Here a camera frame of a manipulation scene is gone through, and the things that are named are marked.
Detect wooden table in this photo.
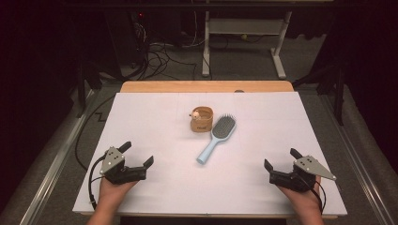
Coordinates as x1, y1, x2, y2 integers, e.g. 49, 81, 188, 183
80, 80, 340, 220

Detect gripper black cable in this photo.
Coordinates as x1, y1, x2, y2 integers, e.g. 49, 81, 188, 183
87, 154, 109, 211
299, 173, 328, 216

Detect person's left hand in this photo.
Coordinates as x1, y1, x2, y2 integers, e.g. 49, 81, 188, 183
98, 178, 139, 204

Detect black stand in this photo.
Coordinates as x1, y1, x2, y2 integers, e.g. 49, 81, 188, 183
292, 62, 349, 127
74, 59, 105, 118

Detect bundle of floor cables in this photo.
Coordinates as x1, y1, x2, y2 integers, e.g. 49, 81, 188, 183
130, 12, 208, 81

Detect light blue hairbrush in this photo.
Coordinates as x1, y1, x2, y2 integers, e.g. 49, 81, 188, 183
195, 113, 237, 166

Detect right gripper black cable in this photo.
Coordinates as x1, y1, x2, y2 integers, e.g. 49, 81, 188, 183
299, 173, 328, 216

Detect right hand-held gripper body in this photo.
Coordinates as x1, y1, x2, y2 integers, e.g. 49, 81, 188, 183
268, 155, 338, 192

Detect long black floor cable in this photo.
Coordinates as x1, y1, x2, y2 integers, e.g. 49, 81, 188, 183
74, 93, 117, 172

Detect metal floor rail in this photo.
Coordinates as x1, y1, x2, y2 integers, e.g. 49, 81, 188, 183
318, 93, 398, 225
18, 88, 96, 225

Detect white board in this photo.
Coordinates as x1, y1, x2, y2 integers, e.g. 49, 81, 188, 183
72, 91, 348, 217

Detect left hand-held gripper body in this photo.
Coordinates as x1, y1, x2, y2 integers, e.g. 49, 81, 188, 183
99, 146, 148, 186

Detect person's right hand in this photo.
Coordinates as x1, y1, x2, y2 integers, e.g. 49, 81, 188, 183
277, 175, 324, 214

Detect tan cup with bear figure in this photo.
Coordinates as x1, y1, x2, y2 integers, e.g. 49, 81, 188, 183
189, 106, 215, 133

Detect white metal desk frame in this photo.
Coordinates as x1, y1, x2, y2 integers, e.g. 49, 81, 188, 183
201, 10, 294, 81

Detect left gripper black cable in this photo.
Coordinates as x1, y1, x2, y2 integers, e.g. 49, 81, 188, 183
87, 154, 109, 211

